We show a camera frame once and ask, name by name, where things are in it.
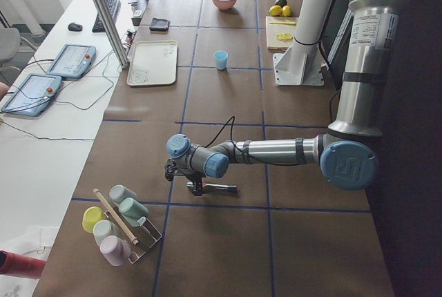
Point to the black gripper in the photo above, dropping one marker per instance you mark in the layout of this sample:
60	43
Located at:
196	180

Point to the light blue plastic cup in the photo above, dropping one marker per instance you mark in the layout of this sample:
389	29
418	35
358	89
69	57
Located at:
221	58

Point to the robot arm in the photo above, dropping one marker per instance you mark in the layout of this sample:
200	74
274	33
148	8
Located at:
345	152

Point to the metal cup rack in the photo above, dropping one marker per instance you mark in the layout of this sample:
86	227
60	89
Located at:
147	233

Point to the green cup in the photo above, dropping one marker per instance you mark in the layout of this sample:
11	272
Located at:
132	211

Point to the grey-green cup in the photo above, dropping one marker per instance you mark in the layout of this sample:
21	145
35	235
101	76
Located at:
119	193

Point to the pink cup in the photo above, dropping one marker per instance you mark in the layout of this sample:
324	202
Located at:
115	250

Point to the white cup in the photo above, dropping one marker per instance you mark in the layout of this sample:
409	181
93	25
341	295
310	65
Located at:
103	229

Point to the yellow cup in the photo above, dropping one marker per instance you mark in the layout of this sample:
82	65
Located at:
91	217

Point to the wooden rolling stick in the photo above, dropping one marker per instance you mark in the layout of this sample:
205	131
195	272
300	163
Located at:
133	239

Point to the cream bear tray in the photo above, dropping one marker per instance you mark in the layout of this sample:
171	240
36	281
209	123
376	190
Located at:
153	63

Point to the grey folded cloth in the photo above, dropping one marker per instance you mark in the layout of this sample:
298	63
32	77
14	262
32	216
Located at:
159	25

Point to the lemon slices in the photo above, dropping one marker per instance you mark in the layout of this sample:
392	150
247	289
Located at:
284	36

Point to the wooden cutting board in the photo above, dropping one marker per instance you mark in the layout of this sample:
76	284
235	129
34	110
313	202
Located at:
280	31

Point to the far teach pendant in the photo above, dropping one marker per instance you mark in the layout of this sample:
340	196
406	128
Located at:
73	61

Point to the teach pendant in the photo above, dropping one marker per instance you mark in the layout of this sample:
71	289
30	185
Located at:
33	96
73	61

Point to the yellow knife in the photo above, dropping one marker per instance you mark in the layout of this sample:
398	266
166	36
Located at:
288	23

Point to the near teach pendant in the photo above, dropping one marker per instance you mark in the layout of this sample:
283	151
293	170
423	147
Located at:
33	96

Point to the yellow lemon left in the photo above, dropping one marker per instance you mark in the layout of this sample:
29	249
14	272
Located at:
275	10

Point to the yellow lemon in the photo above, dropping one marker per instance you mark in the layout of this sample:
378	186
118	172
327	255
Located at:
286	11
275	10

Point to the red bottle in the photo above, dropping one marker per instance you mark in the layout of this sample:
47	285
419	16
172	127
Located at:
17	265

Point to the yellow lemon right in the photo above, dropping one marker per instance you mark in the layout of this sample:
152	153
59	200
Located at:
286	11

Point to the green avocado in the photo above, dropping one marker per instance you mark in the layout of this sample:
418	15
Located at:
281	3

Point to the black computer mouse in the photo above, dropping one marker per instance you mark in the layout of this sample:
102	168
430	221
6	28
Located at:
75	27

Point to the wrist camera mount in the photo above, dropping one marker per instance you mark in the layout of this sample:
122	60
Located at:
170	170

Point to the white camera pole stand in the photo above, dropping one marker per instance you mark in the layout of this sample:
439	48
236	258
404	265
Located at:
300	64

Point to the aluminium frame post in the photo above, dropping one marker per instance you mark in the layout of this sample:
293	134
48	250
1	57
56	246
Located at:
111	32

